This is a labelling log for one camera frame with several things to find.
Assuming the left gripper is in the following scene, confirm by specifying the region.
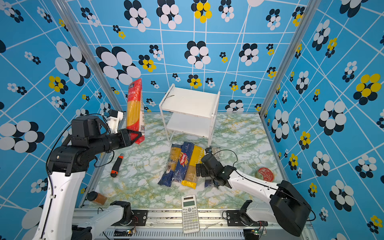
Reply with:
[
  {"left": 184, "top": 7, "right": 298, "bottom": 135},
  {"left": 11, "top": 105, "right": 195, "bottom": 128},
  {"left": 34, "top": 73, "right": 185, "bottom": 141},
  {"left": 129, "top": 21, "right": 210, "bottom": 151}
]
[{"left": 90, "top": 127, "right": 143, "bottom": 155}]

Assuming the red spaghetti bag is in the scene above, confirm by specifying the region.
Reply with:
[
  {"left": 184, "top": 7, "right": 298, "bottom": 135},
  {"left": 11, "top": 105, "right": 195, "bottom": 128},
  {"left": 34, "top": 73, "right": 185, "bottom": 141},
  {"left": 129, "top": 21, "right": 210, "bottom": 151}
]
[{"left": 126, "top": 79, "right": 145, "bottom": 145}]

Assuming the blue clear spaghetti bag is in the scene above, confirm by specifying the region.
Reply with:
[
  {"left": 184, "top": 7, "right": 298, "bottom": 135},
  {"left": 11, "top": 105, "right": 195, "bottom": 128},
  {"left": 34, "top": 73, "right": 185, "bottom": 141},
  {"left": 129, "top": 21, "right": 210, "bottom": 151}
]
[{"left": 158, "top": 144, "right": 182, "bottom": 187}]

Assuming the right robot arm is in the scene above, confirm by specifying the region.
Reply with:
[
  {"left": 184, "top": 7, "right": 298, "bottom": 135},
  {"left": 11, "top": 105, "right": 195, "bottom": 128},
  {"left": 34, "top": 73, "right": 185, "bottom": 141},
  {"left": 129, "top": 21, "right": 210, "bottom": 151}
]
[{"left": 197, "top": 153, "right": 312, "bottom": 237}]

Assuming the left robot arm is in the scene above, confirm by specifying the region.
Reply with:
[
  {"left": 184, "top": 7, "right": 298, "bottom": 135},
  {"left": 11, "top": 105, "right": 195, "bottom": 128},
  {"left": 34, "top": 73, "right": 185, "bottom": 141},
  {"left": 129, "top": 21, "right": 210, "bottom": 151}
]
[{"left": 33, "top": 115, "right": 142, "bottom": 240}]

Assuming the yellow pasta bag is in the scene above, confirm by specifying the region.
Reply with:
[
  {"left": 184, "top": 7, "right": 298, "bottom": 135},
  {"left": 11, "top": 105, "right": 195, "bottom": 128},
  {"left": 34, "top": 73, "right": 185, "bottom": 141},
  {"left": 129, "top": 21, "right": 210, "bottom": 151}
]
[{"left": 182, "top": 146, "right": 205, "bottom": 189}]

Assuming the blue Barilla pasta box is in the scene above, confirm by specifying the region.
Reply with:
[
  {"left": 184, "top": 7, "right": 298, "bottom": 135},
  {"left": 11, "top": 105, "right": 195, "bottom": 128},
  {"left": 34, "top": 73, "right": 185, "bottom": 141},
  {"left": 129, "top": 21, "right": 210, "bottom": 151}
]
[{"left": 172, "top": 142, "right": 195, "bottom": 183}]

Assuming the white two-tier shelf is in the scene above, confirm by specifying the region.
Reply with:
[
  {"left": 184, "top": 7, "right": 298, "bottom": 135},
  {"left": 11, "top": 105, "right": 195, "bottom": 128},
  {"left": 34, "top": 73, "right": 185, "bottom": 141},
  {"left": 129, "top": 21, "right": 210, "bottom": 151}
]
[{"left": 159, "top": 84, "right": 221, "bottom": 147}]

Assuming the clear grey spaghetti bag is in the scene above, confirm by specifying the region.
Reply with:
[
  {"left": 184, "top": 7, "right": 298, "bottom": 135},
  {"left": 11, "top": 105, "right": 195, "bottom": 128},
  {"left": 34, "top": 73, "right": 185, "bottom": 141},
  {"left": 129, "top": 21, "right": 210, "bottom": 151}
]
[{"left": 205, "top": 147, "right": 220, "bottom": 189}]

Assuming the red black utility knife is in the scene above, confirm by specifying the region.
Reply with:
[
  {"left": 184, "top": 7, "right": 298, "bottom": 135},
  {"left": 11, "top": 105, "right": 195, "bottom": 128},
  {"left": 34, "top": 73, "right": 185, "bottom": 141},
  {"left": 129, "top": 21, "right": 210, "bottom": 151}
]
[{"left": 110, "top": 154, "right": 124, "bottom": 178}]

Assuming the white calculator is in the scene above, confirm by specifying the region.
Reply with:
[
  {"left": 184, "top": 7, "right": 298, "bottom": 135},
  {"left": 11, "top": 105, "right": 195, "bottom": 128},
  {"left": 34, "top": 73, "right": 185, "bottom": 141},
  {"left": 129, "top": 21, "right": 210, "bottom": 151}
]
[{"left": 182, "top": 195, "right": 200, "bottom": 234}]

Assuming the brown spice jar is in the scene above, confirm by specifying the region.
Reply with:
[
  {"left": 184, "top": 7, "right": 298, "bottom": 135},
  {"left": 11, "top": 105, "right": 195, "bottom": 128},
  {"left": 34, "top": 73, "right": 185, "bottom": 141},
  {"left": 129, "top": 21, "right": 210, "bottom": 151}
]
[{"left": 87, "top": 191, "right": 108, "bottom": 205}]

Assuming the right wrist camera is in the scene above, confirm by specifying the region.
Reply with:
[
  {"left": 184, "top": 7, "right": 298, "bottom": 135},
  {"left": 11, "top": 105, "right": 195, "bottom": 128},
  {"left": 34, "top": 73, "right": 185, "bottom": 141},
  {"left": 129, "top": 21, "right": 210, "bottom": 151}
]
[{"left": 205, "top": 147, "right": 214, "bottom": 155}]

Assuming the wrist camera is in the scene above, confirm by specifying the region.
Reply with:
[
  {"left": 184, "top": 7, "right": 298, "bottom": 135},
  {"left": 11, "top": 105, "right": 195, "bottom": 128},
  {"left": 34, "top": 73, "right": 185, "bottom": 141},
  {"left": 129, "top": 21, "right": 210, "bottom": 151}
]
[
  {"left": 107, "top": 109, "right": 124, "bottom": 134},
  {"left": 205, "top": 147, "right": 214, "bottom": 155}
]

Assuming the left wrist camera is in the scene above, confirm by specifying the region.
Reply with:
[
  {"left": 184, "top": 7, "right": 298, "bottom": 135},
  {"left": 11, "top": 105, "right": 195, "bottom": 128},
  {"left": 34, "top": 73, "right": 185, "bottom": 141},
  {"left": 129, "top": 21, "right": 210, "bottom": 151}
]
[{"left": 107, "top": 109, "right": 124, "bottom": 134}]

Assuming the aluminium front rail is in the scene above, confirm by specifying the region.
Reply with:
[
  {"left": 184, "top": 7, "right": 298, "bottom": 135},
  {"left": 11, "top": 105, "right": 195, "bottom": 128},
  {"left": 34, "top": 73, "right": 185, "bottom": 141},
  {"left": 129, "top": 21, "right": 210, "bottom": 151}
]
[{"left": 55, "top": 207, "right": 319, "bottom": 240}]

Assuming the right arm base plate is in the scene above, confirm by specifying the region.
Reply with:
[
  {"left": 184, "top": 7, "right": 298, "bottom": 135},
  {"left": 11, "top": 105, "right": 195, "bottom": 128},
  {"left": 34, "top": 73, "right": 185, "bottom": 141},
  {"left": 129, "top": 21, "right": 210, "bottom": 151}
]
[{"left": 223, "top": 210, "right": 269, "bottom": 228}]

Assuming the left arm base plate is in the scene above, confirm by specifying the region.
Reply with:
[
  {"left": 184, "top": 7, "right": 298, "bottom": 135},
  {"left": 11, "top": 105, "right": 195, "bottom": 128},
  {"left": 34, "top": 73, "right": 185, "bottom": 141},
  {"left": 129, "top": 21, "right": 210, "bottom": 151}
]
[{"left": 112, "top": 210, "right": 149, "bottom": 227}]

